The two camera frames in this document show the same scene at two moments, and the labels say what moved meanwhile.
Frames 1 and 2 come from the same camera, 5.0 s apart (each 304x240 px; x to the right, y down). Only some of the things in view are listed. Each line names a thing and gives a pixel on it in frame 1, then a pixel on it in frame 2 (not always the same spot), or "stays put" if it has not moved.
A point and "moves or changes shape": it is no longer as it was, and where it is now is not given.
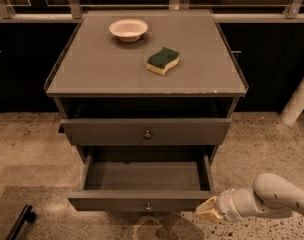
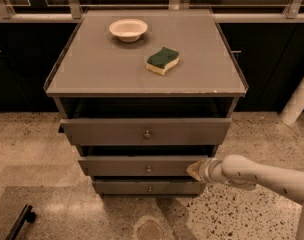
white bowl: x=128 y=29 stays put
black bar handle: x=27 y=216 stays put
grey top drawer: x=146 y=131 stays put
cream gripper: x=225 y=204 -> x=205 y=170
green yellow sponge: x=159 y=62 stays put
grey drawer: x=145 y=179 moves or changes shape
